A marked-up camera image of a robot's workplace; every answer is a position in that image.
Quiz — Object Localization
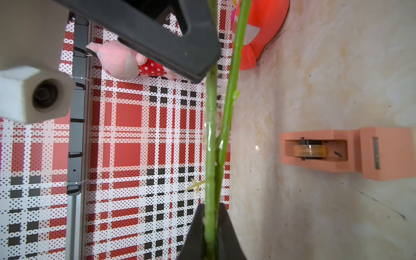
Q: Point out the orange fish plush toy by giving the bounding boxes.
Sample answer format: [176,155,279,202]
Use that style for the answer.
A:
[240,0,290,71]

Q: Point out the clear tape roll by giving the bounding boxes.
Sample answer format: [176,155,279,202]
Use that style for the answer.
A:
[294,145,329,158]

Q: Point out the orange tape dispenser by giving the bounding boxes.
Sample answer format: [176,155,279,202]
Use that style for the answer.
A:
[279,127,416,181]

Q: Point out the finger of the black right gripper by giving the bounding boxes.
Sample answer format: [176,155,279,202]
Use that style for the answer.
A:
[59,1,221,83]

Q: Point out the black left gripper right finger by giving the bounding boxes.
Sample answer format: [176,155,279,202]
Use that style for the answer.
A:
[217,203,247,260]

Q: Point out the white rose bouquet green stems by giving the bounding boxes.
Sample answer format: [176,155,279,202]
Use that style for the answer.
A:
[192,1,251,260]

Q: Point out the black hook rail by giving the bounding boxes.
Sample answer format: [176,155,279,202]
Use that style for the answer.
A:
[66,13,89,196]

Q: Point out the pink hanging plush toy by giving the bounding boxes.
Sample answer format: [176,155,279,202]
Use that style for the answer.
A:
[86,40,176,80]

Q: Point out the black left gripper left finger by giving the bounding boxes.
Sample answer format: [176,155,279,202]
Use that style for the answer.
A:
[177,204,206,260]

